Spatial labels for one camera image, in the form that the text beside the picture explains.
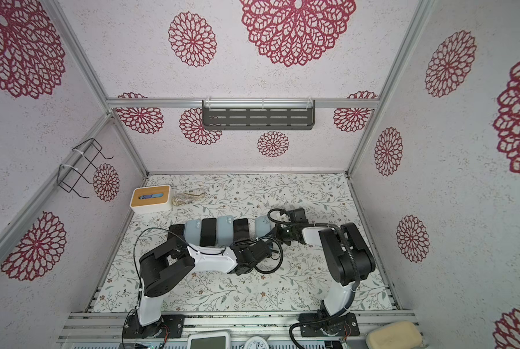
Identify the beige sponge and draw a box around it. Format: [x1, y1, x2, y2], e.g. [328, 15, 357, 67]
[365, 321, 423, 349]

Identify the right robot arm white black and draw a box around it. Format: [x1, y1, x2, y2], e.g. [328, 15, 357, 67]
[267, 209, 376, 318]

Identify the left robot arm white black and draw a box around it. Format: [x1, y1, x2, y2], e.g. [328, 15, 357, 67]
[136, 237, 272, 327]

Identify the black phone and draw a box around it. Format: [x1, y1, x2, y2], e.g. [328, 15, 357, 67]
[233, 218, 251, 244]
[200, 218, 217, 247]

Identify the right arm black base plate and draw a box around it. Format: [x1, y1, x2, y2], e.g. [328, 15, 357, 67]
[299, 311, 360, 337]

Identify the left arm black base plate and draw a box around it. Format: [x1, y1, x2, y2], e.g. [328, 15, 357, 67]
[122, 311, 186, 340]

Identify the round white dial timer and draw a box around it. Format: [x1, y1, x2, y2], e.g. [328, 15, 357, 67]
[243, 336, 269, 349]

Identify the black wire wall basket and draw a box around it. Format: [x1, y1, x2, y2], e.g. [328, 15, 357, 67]
[56, 138, 113, 199]

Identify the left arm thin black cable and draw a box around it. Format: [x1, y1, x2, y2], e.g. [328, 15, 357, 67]
[119, 226, 285, 349]

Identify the white box with wooden top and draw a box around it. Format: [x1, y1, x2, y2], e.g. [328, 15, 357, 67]
[130, 185, 173, 215]

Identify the grey wall shelf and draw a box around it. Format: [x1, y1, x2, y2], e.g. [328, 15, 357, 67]
[202, 100, 316, 131]

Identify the white digital display device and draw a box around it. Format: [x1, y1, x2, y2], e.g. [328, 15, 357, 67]
[187, 331, 232, 349]

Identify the light blue phone case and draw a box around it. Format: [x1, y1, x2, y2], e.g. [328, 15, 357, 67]
[184, 220, 202, 246]
[216, 216, 234, 247]
[255, 215, 271, 238]

